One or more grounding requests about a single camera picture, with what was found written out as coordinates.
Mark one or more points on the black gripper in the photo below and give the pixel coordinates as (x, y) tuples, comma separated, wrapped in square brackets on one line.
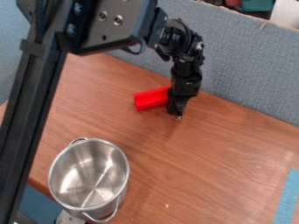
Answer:
[(185, 82)]

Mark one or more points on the red rectangular block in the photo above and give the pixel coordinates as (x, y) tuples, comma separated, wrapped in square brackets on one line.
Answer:
[(150, 98)]

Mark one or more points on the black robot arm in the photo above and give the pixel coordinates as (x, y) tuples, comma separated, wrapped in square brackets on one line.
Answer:
[(81, 28)]

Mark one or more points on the metal pot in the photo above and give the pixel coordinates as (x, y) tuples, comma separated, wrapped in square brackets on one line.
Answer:
[(88, 179)]

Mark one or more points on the grey fabric partition panel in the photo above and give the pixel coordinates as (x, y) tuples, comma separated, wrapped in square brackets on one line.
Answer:
[(251, 57)]

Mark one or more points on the blue tape strip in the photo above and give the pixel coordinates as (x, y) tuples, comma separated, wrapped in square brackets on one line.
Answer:
[(284, 213)]

